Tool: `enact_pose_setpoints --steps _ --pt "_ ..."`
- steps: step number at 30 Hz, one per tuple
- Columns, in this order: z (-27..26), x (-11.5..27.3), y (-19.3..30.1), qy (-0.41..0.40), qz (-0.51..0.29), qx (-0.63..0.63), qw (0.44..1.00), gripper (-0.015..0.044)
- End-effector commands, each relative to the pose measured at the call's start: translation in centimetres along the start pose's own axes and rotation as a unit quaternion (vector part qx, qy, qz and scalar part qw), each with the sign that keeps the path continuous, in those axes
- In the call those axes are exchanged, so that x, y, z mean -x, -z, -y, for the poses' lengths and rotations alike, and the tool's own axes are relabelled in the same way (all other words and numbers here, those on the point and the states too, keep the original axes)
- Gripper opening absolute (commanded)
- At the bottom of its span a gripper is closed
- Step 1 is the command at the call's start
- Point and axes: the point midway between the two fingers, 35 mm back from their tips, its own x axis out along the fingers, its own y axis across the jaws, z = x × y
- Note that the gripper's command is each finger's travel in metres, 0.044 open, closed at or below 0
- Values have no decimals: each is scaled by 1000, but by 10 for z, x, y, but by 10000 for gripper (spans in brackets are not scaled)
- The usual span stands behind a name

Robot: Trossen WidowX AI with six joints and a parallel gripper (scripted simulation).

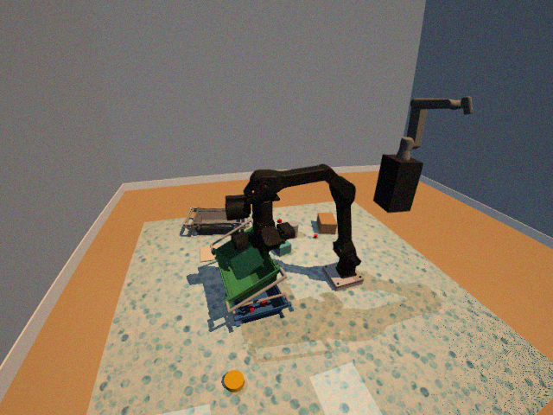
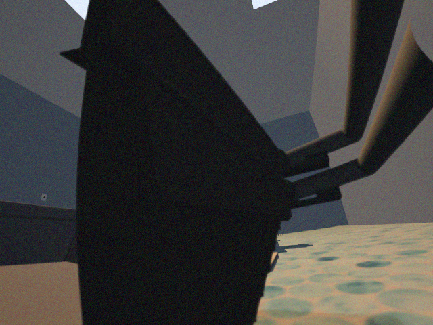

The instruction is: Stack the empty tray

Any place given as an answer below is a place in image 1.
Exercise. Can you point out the orange cylinder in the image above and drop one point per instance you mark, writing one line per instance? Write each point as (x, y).
(234, 381)

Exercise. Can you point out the orange-brown box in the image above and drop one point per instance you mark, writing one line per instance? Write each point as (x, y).
(326, 223)

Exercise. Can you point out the beige flat rectangular pad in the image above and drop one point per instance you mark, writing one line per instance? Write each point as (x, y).
(206, 255)

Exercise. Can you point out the teal cube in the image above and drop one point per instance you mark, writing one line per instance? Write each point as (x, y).
(283, 249)

